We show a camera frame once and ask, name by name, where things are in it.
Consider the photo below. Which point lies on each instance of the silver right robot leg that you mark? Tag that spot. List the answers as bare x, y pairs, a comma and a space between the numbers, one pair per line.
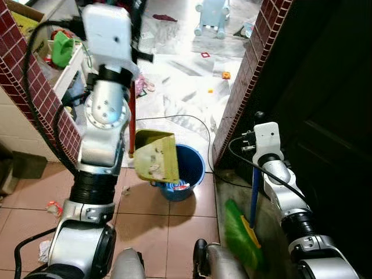
218, 261

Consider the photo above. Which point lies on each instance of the blue plastic bucket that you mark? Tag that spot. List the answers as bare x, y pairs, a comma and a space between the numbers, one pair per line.
193, 165

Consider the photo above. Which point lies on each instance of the silver left robot leg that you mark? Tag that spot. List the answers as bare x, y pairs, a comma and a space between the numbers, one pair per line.
128, 264

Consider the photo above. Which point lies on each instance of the white crumpled paper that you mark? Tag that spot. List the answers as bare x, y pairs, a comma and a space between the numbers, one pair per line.
45, 251

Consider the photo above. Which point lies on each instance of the dark red cloth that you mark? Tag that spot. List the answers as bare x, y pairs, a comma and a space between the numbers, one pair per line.
164, 18

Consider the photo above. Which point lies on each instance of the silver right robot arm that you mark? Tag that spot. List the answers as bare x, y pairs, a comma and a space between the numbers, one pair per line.
285, 192

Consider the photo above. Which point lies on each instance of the light blue ride-on toy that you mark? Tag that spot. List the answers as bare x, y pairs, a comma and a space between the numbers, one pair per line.
213, 17

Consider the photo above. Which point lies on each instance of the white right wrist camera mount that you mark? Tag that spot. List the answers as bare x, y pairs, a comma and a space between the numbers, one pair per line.
268, 138

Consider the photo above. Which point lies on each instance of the white shelf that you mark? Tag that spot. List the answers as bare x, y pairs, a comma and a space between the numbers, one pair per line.
68, 72

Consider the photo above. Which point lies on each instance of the red and white card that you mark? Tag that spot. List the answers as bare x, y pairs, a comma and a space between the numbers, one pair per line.
205, 55

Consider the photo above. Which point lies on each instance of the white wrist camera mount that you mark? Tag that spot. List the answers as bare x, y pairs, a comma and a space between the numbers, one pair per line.
106, 32
268, 138

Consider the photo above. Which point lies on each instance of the pink round toy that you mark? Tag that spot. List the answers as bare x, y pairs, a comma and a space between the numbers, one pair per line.
141, 86

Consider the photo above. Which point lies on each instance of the silver robot leg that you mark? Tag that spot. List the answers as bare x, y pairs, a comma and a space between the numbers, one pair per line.
218, 261
128, 264

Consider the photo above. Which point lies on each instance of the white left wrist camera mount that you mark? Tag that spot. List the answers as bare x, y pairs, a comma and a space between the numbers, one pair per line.
106, 32

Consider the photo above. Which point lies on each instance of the red and white wrapper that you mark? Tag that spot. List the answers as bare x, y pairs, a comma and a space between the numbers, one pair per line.
54, 208

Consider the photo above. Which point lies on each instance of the orange toy block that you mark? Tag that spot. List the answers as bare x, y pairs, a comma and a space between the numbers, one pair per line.
226, 75

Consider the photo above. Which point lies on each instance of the dark wooden door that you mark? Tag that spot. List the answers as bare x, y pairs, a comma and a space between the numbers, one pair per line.
325, 116

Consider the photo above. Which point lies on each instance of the colourful rubbish in bucket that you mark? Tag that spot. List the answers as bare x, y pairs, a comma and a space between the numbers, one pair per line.
180, 186

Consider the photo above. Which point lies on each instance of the dark olive box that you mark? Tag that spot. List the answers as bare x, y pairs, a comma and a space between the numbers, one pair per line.
29, 165

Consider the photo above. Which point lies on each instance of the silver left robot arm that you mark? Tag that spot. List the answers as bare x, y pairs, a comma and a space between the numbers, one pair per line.
103, 145

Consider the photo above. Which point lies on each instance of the small brown paper scrap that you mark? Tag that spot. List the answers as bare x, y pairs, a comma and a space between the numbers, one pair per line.
125, 190

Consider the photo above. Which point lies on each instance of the cardboard box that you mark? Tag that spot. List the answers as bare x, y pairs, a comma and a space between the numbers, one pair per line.
23, 17

